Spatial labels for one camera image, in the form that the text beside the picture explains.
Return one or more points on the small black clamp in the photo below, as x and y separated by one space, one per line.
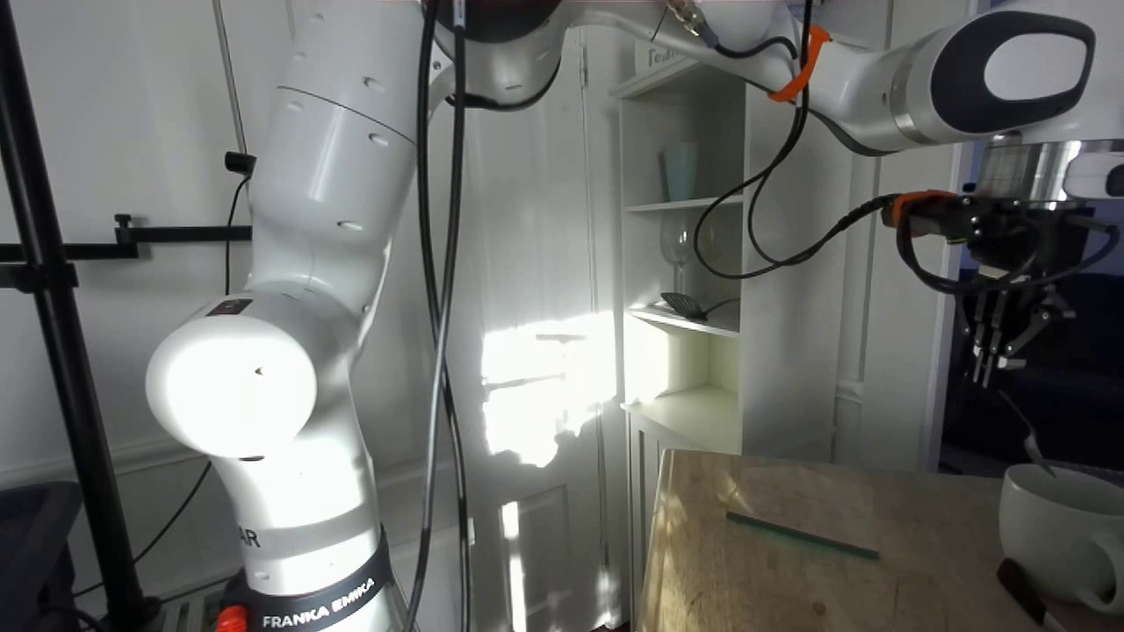
240 161

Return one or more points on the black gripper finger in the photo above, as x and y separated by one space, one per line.
1038 319
989 338

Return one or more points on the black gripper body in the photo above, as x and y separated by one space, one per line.
1028 241

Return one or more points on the red base button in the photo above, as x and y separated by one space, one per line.
233 618

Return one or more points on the black tripod stand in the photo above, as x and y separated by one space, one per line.
64 388

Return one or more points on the silver teaspoon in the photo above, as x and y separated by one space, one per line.
1028 426

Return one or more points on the pale blue tumbler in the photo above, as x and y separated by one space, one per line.
680 174

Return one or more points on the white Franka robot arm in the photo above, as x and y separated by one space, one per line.
328 175

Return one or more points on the white mug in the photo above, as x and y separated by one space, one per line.
1055 531

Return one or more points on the clear wine glass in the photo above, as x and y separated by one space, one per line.
680 250

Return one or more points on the white shelf cabinet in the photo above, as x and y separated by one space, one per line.
810 351

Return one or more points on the thin green strip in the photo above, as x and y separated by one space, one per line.
810 537

